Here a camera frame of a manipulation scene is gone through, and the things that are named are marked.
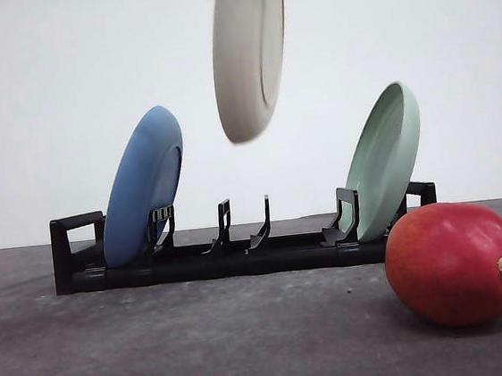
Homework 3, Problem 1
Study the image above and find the white plate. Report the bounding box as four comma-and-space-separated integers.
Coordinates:
212, 0, 287, 142

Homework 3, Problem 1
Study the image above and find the green plate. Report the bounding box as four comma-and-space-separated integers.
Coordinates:
346, 81, 423, 242

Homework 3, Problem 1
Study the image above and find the blue plate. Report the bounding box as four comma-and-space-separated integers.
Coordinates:
103, 105, 184, 268

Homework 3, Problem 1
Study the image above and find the black dish rack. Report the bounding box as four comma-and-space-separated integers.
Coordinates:
48, 181, 437, 295

